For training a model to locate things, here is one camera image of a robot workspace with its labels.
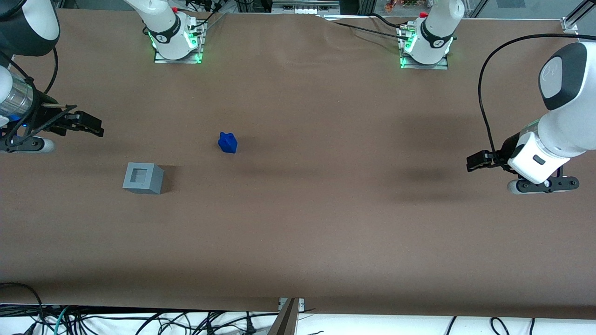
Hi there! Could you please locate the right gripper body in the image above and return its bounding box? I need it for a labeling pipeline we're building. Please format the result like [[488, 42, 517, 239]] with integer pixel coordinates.
[[0, 91, 53, 141]]

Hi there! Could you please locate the blue plastic part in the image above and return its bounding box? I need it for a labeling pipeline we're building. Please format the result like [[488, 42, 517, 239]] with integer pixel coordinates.
[[217, 132, 238, 154]]

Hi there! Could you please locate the gray square base block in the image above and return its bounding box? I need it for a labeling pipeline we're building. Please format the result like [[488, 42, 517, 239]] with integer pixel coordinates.
[[122, 162, 165, 195]]

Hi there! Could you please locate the brown table cover sheet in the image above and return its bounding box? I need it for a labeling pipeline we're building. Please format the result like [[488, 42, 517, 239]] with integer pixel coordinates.
[[0, 8, 596, 322]]

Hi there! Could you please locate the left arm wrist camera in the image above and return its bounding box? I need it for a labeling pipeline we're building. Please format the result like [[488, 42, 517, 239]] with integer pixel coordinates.
[[507, 176, 580, 195]]

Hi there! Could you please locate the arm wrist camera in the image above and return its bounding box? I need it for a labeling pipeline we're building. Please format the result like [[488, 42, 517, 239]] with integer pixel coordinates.
[[0, 137, 55, 154], [507, 176, 580, 195]]

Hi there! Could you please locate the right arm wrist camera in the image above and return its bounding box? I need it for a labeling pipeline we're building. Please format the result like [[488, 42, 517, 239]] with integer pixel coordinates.
[[0, 137, 55, 154]]

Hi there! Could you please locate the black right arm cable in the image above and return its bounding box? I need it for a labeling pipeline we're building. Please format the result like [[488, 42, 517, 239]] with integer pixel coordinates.
[[0, 46, 60, 96]]

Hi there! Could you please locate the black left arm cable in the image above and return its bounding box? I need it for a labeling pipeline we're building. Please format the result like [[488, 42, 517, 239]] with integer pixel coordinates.
[[478, 33, 596, 156]]

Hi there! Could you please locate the black cable to arm base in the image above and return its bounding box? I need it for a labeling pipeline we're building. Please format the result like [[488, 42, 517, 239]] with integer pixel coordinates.
[[321, 18, 410, 39]]

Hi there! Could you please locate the black looped floor cable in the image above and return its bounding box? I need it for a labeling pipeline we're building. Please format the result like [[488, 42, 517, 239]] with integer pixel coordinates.
[[0, 282, 46, 335]]

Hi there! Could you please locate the teal floor cable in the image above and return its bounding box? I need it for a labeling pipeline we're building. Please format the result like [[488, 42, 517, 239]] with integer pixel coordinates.
[[52, 306, 71, 335]]

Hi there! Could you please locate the aluminium profile post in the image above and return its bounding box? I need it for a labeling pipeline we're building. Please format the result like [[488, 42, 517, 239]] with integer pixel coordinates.
[[268, 297, 306, 335]]

